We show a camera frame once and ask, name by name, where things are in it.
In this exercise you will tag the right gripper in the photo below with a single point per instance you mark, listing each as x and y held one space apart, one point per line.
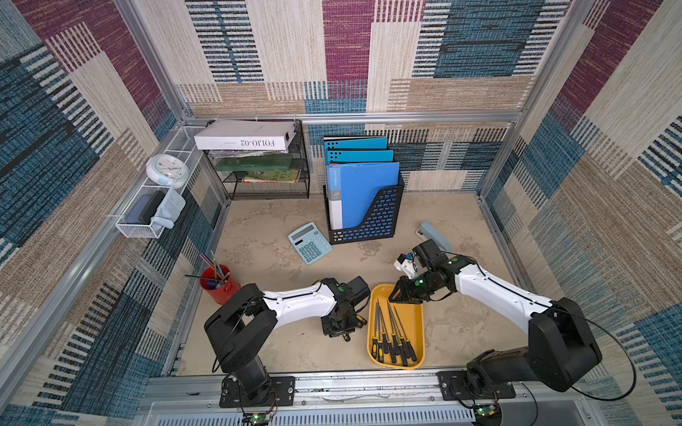
404 290

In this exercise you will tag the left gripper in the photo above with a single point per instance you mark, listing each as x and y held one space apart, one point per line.
355 324

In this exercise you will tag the yellow plastic storage tray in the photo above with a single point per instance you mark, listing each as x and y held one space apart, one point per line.
412 318

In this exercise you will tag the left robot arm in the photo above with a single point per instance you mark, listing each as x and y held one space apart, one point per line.
239 329

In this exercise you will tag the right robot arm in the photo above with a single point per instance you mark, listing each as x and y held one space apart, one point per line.
561 348

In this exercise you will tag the black mesh file holder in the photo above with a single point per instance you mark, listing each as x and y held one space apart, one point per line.
379 222

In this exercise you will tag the white folio box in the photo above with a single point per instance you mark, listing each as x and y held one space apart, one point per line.
242 135

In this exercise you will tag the grey blue stapler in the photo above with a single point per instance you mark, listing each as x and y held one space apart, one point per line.
427 231

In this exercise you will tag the light blue calculator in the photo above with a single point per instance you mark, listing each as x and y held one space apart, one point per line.
310 243

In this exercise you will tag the blue folder front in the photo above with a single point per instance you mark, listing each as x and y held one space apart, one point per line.
352 187

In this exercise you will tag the red pen cup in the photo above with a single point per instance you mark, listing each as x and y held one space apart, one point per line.
220 285

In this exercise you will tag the teal folder middle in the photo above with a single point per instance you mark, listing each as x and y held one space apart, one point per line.
335 156

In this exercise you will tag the teal folder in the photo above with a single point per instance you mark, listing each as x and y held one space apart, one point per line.
355 143
335 156

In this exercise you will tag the green book on shelf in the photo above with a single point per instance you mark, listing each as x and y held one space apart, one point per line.
267 162

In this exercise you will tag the teal folder back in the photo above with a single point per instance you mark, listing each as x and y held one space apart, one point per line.
355 143

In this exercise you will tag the light blue cloth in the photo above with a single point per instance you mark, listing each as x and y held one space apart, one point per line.
168 211

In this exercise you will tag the dark object in basket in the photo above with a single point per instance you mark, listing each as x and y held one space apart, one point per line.
146 207

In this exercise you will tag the white round clock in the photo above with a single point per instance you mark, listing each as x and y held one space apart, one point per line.
167 170

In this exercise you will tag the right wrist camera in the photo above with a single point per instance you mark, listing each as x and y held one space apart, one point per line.
405 264

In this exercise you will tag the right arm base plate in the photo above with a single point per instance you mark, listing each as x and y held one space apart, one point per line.
455 385

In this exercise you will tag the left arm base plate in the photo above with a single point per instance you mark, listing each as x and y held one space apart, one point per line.
276 392

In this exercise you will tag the black wire shelf rack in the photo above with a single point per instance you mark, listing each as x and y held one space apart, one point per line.
293 183

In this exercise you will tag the white wire wall basket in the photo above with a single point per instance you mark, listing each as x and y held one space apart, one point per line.
181 145

